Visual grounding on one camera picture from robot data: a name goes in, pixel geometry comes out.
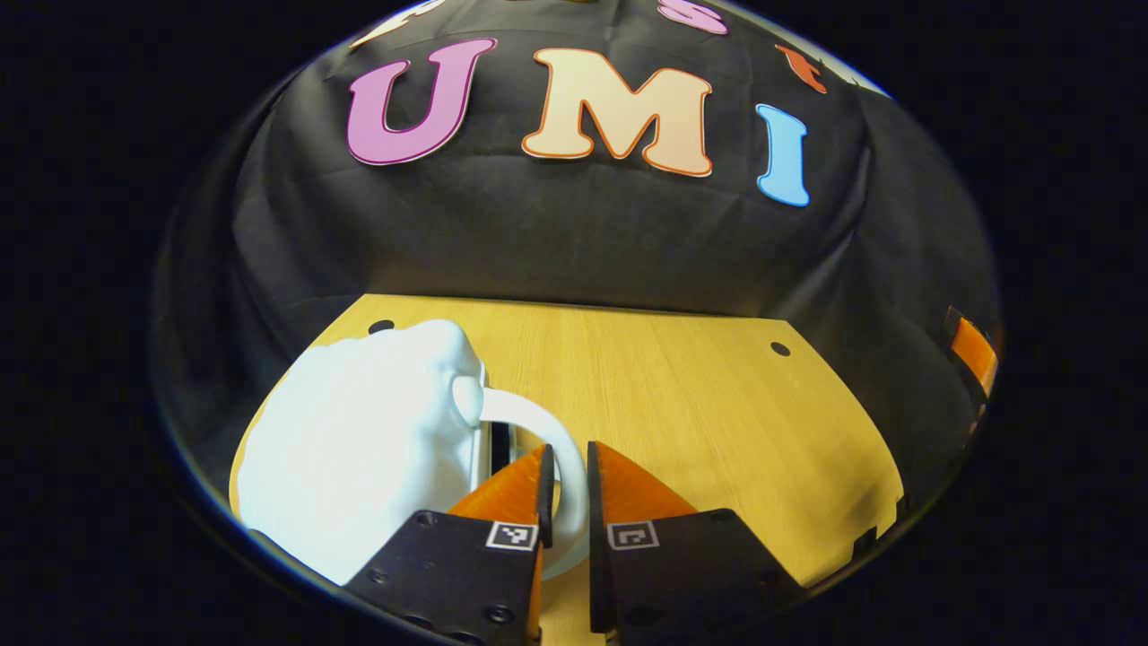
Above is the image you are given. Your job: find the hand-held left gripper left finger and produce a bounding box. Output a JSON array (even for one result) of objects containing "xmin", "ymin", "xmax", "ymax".
[{"xmin": 345, "ymin": 444, "xmax": 555, "ymax": 646}]

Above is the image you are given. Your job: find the white quilted suitcase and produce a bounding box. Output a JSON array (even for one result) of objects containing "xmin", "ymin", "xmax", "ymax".
[{"xmin": 235, "ymin": 319, "xmax": 590, "ymax": 586}]

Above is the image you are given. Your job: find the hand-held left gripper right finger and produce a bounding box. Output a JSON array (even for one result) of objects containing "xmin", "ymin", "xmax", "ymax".
[{"xmin": 587, "ymin": 440, "xmax": 808, "ymax": 646}]

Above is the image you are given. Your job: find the black backdrop cloth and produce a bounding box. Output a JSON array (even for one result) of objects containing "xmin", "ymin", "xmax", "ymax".
[{"xmin": 151, "ymin": 0, "xmax": 1003, "ymax": 503}]

